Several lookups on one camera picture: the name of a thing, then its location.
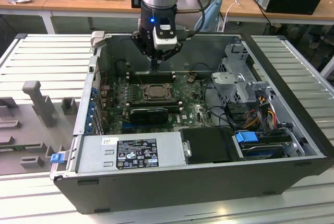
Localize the CPU socket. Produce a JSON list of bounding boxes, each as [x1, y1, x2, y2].
[[141, 82, 175, 102]]

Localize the black graphics card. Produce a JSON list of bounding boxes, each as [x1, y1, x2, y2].
[[129, 107, 170, 125]]

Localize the metal socket cover frame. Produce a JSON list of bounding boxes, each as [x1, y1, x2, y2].
[[143, 84, 173, 101]]

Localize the pale blue teach pendant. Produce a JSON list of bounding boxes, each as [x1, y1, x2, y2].
[[195, 0, 223, 33]]

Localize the yellow red power wires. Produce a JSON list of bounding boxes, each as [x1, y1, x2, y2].
[[245, 97, 279, 131]]

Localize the wooden top desk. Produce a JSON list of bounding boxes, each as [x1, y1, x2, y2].
[[0, 0, 334, 36]]

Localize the thin black wire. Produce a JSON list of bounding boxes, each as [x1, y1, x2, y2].
[[191, 63, 213, 75]]

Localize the green RAM stick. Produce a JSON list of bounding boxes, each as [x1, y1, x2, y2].
[[0, 144, 28, 154], [129, 103, 183, 112]]

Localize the silver drive cage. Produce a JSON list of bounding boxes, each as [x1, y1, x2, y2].
[[210, 43, 278, 110]]

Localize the grey parts rack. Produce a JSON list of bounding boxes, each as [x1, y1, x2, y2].
[[0, 79, 82, 176]]

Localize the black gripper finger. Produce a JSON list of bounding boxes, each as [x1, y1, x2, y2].
[[156, 42, 183, 71], [130, 32, 157, 71]]

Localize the white and black camera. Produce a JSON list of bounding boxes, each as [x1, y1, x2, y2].
[[152, 17, 178, 50]]

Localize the blue plastic latch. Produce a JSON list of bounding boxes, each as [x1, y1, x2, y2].
[[51, 152, 65, 164]]

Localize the thick black cable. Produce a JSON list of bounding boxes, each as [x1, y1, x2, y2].
[[203, 79, 228, 128]]

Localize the green motherboard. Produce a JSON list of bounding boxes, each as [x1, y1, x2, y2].
[[100, 73, 219, 135]]

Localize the RAM slot with white clips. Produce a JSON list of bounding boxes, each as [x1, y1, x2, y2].
[[126, 76, 176, 81], [126, 102, 183, 107], [126, 70, 176, 77]]

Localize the black silver PC case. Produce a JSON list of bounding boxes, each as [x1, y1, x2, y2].
[[49, 30, 334, 216]]

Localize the black plastic shroud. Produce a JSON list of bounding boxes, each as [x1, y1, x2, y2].
[[180, 126, 237, 164]]

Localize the white cable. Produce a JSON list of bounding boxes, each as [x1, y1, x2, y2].
[[224, 0, 241, 23]]

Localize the hard disk in blue carrier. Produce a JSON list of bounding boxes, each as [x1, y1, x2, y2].
[[234, 131, 292, 161]]

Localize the grey power supply unit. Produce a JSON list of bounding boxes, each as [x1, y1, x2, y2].
[[66, 132, 193, 175]]

